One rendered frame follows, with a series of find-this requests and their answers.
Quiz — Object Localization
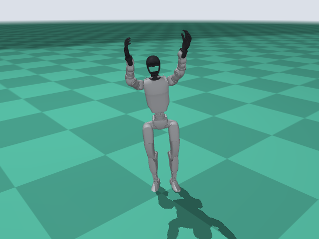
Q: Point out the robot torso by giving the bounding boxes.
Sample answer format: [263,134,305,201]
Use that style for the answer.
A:
[144,75,169,129]

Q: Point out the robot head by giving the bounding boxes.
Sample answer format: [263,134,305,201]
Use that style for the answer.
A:
[146,55,161,81]

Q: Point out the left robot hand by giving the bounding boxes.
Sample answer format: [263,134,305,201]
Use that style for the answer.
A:
[180,30,192,58]

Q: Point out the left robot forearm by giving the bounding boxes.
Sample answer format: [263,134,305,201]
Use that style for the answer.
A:
[177,51,187,71]

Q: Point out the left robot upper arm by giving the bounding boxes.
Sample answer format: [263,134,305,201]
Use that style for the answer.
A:
[167,68,185,86]

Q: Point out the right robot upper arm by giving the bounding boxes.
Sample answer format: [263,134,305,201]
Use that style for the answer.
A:
[126,77,144,90]

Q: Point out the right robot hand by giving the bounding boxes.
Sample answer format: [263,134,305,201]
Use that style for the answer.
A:
[124,37,133,66]

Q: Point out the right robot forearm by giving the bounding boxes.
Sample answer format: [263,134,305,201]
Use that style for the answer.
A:
[125,59,135,80]

